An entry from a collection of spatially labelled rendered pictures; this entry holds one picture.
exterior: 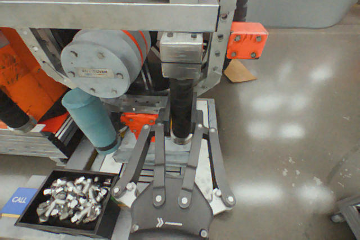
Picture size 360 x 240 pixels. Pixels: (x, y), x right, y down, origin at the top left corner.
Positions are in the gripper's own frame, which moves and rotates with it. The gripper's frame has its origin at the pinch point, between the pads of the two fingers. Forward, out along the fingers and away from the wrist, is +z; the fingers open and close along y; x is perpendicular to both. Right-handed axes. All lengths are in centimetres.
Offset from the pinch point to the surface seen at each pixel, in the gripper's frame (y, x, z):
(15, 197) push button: -51, -35, -7
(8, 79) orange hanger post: -59, -12, 21
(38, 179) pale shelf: -50, -38, -1
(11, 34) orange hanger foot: -62, -2, 34
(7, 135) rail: -92, -49, 23
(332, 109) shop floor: 129, -83, 89
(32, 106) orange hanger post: -59, -24, 21
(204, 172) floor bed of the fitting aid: 12, -75, 21
